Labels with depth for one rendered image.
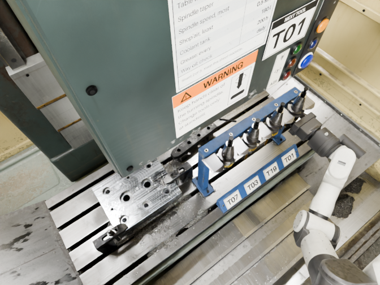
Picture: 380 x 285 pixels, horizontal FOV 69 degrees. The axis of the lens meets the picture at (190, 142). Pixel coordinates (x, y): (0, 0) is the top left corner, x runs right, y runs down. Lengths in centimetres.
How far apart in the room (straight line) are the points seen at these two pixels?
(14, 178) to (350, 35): 188
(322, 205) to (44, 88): 104
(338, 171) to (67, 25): 93
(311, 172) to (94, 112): 136
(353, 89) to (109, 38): 137
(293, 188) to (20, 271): 133
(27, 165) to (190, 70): 162
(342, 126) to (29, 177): 176
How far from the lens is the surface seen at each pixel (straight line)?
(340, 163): 104
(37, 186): 181
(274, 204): 141
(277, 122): 101
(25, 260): 156
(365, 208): 168
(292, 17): 46
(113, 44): 28
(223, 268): 131
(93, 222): 125
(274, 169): 127
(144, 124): 38
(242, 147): 96
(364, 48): 144
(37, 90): 111
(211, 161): 92
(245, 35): 40
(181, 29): 31
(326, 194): 105
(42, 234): 160
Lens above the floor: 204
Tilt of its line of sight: 60 degrees down
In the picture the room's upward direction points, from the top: 2 degrees counter-clockwise
